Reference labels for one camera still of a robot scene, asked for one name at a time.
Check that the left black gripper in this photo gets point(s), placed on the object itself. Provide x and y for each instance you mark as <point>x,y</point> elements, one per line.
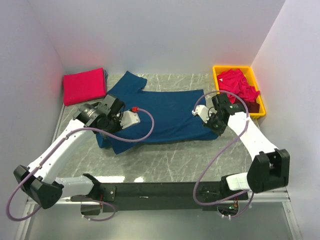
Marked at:
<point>118,126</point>

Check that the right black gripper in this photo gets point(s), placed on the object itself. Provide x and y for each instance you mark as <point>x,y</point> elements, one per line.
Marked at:
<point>218,131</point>

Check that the blue t-shirt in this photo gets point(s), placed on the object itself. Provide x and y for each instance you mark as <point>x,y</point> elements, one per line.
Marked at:
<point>171,110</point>

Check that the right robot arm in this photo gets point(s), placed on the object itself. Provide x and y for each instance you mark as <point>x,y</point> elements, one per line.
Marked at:
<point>270,165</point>

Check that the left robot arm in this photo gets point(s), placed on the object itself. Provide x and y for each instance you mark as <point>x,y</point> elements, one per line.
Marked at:
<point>39,179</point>

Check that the dark red t-shirt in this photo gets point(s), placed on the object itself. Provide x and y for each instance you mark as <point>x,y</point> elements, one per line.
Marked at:
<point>253,107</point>

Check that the crumpled pink t-shirt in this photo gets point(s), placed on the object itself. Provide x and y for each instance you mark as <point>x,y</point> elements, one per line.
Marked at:
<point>234,81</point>

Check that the folded pink t-shirt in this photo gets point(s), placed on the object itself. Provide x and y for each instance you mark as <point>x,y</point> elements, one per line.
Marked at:
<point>83,86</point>

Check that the folded grey t-shirt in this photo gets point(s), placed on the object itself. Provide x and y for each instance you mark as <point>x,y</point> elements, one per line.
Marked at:
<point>105,75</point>

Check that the yellow plastic bin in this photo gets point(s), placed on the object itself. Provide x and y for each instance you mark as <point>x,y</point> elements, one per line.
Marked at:
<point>247,71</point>

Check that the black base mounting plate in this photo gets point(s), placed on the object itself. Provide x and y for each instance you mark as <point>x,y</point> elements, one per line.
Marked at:
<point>138,196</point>

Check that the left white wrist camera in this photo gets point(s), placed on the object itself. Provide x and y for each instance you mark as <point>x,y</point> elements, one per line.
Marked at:
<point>129,119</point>

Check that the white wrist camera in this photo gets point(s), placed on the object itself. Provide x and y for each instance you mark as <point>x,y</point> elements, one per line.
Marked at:
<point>201,111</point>
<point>129,119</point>

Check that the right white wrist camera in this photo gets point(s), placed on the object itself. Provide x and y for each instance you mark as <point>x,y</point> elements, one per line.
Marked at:
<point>201,111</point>

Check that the aluminium rail frame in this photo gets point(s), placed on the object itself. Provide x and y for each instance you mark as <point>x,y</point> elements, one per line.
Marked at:
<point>270,217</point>

